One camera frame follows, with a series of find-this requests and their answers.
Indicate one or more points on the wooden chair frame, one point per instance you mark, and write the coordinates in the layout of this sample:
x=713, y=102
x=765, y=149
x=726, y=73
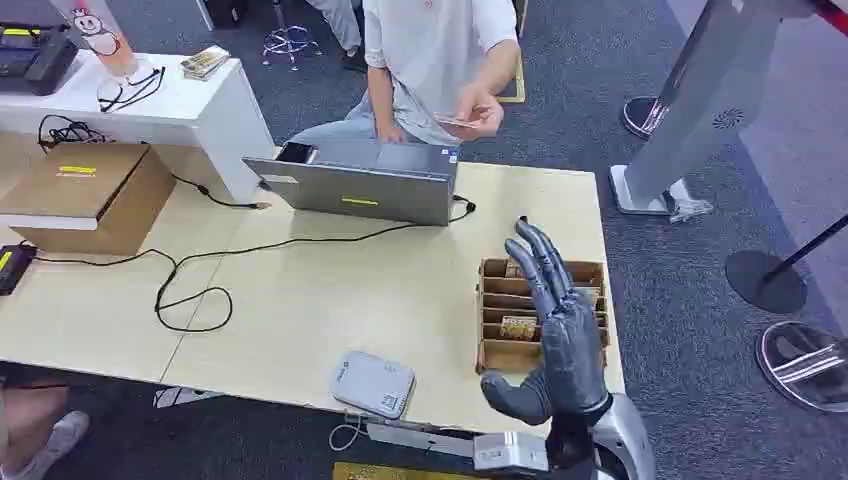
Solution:
x=515, y=89

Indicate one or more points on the cartoon printed standee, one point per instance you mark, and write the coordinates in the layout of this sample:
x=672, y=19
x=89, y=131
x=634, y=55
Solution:
x=99, y=36

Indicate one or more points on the person's left hand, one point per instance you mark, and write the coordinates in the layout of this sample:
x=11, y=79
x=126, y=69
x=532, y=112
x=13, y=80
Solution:
x=480, y=106

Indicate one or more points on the chrome chair base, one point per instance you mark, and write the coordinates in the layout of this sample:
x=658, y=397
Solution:
x=289, y=41

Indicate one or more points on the black framed glasses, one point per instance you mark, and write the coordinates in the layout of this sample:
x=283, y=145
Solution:
x=112, y=89

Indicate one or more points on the black bag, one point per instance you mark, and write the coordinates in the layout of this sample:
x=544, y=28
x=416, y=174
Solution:
x=225, y=12

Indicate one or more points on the person's right hand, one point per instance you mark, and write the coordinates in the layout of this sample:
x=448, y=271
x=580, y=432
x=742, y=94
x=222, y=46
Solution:
x=392, y=136

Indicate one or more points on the grey laptop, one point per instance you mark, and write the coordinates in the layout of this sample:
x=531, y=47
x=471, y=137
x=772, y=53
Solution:
x=358, y=192

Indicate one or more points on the small chrome stanchion base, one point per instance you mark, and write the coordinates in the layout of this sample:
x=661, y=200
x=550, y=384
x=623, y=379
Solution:
x=642, y=118

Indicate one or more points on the seated person's leg and shoe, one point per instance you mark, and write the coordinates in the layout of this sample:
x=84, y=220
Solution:
x=40, y=424

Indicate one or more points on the flat grey device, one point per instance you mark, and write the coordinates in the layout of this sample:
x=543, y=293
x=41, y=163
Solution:
x=372, y=384

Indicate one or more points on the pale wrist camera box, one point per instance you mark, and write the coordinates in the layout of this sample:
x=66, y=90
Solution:
x=510, y=452

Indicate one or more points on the black stanchion with pole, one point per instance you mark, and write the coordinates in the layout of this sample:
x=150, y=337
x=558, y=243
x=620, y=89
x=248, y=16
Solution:
x=765, y=281

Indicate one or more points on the person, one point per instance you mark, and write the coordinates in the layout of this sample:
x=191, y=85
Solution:
x=430, y=53

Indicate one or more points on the stack of cards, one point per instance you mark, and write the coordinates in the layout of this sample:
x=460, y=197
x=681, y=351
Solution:
x=205, y=63

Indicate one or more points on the white power strip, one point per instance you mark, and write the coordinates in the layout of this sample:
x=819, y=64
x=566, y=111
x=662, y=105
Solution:
x=417, y=439

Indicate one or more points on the large chrome stanchion base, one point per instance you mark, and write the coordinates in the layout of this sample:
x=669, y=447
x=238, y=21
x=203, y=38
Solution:
x=802, y=368

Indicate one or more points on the black power adapter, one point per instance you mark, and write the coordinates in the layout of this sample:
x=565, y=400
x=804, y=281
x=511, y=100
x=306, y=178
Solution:
x=12, y=266

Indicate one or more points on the red barrier belt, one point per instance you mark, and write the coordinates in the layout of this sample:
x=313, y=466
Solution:
x=831, y=14

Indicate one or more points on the wooden card box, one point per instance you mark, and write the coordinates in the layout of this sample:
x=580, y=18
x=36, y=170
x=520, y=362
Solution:
x=510, y=356

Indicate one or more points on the white cabinet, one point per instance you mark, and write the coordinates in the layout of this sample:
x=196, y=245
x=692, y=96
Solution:
x=218, y=126

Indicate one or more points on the grey kiosk stand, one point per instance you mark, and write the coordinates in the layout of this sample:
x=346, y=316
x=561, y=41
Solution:
x=715, y=79

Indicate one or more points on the black equipment case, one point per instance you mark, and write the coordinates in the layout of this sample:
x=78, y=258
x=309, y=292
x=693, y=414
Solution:
x=36, y=60

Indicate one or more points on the white floor plate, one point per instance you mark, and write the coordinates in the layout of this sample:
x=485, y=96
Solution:
x=179, y=397

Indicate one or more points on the black phone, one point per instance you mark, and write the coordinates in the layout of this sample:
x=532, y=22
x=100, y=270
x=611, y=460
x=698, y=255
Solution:
x=296, y=153

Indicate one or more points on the yellow floor sign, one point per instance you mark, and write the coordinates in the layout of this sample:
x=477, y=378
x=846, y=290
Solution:
x=384, y=472

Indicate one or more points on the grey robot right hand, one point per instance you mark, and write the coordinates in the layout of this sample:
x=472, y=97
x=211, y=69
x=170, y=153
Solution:
x=573, y=358

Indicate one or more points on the brown cardboard box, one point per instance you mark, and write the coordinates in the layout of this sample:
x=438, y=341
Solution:
x=79, y=192

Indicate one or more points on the standing person's legs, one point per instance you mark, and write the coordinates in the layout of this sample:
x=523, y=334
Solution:
x=341, y=26

